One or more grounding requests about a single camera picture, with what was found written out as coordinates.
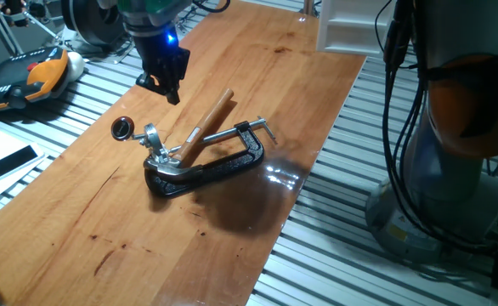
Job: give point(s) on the black steel C-clamp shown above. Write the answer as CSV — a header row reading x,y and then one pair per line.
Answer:
x,y
232,163

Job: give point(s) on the black orange teach pendant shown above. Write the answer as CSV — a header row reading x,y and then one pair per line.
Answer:
x,y
19,78

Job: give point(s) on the white shelf box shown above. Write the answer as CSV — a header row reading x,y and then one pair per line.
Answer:
x,y
351,25

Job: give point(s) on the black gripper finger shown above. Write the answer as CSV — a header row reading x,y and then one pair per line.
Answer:
x,y
173,97
148,83

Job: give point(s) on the grey metal frame bar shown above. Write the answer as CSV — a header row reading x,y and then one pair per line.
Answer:
x,y
2,30

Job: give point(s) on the glossy wooden board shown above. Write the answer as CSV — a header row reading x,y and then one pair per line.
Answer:
x,y
104,238

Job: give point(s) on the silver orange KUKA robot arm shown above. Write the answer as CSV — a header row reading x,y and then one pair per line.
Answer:
x,y
448,178

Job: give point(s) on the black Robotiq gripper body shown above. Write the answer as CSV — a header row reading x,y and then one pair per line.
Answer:
x,y
162,57

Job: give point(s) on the person's hand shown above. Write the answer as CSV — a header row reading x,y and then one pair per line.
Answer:
x,y
13,13

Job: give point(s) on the black round drum device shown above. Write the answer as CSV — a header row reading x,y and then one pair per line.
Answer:
x,y
83,21

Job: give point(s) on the white egg-shaped object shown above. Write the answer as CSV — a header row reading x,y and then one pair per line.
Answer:
x,y
77,66

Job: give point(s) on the white smartphone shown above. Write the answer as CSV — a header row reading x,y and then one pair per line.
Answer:
x,y
15,160

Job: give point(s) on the green wrist mount plate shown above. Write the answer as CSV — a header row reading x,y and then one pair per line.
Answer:
x,y
155,5

